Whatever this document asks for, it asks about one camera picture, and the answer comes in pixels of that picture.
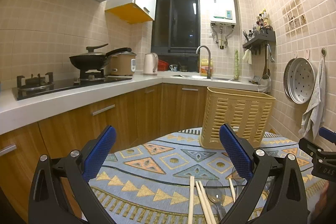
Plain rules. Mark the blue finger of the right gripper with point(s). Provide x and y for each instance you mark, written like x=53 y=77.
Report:
x=327 y=134
x=310 y=148

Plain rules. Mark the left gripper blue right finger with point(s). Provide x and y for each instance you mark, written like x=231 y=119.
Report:
x=286 y=202

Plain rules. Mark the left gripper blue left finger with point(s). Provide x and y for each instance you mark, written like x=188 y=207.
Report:
x=48 y=202

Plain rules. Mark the clear plastic spoon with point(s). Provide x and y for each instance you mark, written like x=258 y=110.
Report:
x=216 y=194

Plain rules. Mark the person's hand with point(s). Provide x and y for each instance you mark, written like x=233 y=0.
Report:
x=320 y=205

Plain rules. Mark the grey hanging towel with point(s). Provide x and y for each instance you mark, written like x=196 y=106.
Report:
x=315 y=112

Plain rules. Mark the perforated steel steamer tray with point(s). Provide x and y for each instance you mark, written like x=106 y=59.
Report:
x=298 y=80

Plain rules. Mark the beige plastic utensil basket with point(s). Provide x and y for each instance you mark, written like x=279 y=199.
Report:
x=246 y=112

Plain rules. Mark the steel ladle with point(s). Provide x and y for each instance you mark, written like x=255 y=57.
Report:
x=266 y=71

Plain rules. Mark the white countertop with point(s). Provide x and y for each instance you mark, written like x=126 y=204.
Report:
x=16 y=114

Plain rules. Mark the green bottle brush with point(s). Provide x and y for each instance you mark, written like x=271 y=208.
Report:
x=236 y=65

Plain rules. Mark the black gas stove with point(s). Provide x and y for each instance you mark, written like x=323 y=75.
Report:
x=40 y=85

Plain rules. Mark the blue patterned tablecloth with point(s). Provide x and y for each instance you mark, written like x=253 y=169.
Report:
x=149 y=183

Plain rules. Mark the yellow box by sink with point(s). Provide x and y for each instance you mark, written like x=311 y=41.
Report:
x=204 y=66

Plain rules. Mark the steel sink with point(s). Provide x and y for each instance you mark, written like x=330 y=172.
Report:
x=197 y=77

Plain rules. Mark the black wok with lid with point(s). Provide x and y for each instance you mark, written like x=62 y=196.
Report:
x=92 y=60

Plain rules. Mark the brown rice cooker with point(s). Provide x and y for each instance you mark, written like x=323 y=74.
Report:
x=122 y=64

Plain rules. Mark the patterned ceramic mug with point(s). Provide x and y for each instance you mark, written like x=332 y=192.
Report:
x=173 y=68

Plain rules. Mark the white gas water heater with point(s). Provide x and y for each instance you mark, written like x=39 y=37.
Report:
x=222 y=12

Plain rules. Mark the red basket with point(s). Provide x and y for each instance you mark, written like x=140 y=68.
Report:
x=163 y=65

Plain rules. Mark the pink electric kettle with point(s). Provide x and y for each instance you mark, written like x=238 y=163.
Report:
x=150 y=65

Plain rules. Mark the dark window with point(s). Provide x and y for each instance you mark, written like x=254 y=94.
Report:
x=177 y=27

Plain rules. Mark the black wall spice shelf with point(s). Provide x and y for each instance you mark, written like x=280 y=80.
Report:
x=256 y=44

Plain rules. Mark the white wall cabinet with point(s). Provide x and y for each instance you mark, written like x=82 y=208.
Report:
x=132 y=11

